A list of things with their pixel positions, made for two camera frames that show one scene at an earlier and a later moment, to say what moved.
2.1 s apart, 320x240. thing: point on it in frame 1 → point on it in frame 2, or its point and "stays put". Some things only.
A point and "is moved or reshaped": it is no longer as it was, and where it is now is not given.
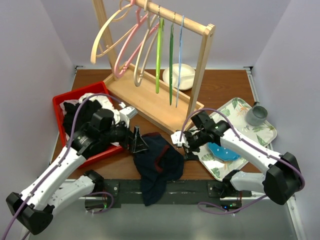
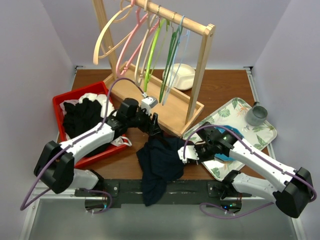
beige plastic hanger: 146,30 stays put
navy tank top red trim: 161,162 stays put
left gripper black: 133,140 → 150,125
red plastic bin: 100,88 stays put
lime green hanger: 161,28 → 161,23
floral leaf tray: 233,115 stays put
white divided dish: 183,76 stays put
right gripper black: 189,156 → 201,159
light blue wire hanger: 180,58 is moved or reshaped
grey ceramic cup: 256,115 stays put
